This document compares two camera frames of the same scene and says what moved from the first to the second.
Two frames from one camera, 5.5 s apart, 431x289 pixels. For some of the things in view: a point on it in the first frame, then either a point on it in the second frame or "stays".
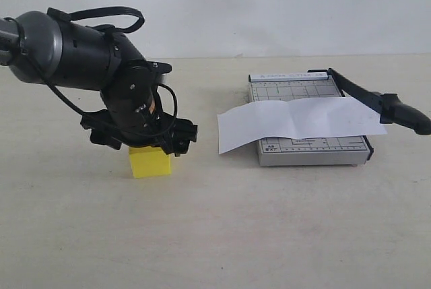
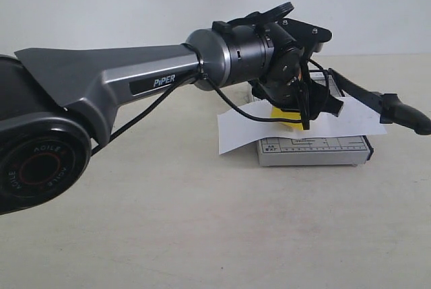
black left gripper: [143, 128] → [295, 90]
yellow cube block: [149, 161] → [277, 112]
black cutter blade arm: [392, 110] stays
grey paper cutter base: [330, 151] stays
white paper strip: [308, 118] stays
